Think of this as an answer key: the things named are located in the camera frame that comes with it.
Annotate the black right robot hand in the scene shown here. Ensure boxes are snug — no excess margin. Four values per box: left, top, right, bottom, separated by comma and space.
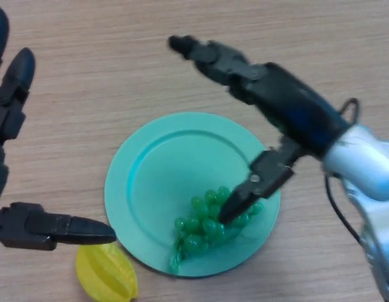
168, 34, 352, 225

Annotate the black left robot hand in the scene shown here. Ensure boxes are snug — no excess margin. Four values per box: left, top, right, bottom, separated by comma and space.
0, 6, 117, 252

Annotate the green grapes bunch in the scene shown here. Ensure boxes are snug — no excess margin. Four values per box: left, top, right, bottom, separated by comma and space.
169, 186, 265, 274

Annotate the green round plate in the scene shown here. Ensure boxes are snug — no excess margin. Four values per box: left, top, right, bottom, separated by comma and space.
104, 112, 282, 278

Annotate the yellow starfruit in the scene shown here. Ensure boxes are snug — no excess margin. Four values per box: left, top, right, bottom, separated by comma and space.
75, 243, 139, 302

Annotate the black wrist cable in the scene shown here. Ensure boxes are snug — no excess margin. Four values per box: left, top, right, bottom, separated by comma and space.
324, 98, 371, 252

